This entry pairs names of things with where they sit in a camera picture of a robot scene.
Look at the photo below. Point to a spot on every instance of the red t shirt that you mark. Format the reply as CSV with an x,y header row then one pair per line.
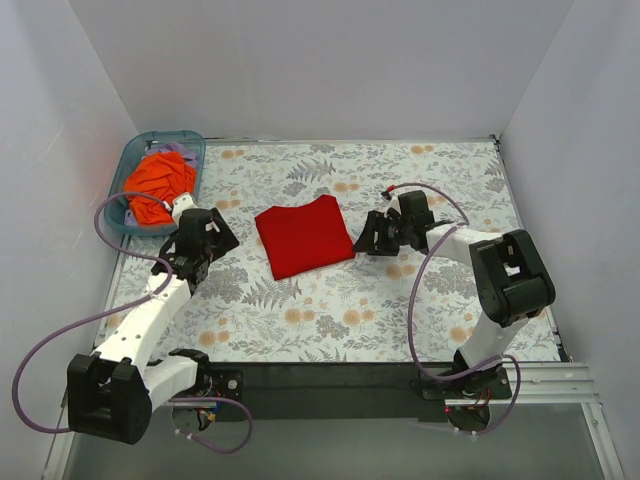
x,y
304,238

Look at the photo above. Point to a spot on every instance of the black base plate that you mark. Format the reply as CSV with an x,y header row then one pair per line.
x,y
346,391

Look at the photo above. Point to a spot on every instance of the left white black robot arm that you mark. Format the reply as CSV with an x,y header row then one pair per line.
x,y
113,392

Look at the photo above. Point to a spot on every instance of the orange t shirt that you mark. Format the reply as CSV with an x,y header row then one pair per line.
x,y
157,185

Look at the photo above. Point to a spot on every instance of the aluminium frame rail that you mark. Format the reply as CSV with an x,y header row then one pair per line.
x,y
556,430

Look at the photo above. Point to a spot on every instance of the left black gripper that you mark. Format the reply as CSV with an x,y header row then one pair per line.
x,y
215,230

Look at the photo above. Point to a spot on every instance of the teal plastic bin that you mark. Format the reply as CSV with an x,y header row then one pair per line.
x,y
117,213

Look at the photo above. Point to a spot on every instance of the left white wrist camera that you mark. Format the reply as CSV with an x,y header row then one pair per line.
x,y
180,205

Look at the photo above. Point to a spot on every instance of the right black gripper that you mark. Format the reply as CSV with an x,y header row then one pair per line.
x,y
388,232

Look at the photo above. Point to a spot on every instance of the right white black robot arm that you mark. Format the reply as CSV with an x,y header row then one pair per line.
x,y
512,282

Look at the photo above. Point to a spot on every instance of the floral table mat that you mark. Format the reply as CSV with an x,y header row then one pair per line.
x,y
367,309

